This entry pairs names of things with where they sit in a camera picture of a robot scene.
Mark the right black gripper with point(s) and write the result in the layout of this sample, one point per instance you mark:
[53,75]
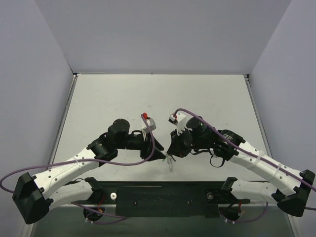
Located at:
[182,142]

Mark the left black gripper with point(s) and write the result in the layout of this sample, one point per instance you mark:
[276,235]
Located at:
[145,149]

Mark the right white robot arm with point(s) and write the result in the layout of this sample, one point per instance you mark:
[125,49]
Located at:
[286,187]

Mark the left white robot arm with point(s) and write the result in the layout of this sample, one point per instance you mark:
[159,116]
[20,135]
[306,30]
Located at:
[35,195]

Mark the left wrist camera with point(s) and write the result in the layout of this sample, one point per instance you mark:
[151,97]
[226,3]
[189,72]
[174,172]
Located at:
[147,124]

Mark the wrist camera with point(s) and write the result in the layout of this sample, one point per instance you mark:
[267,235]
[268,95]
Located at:
[147,124]
[179,120]

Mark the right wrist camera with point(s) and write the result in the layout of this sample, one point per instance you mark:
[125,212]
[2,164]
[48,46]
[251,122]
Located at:
[179,120]

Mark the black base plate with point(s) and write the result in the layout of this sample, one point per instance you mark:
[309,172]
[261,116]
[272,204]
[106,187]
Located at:
[164,199]

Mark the aluminium table frame rail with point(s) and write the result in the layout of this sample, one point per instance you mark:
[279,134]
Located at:
[27,229]

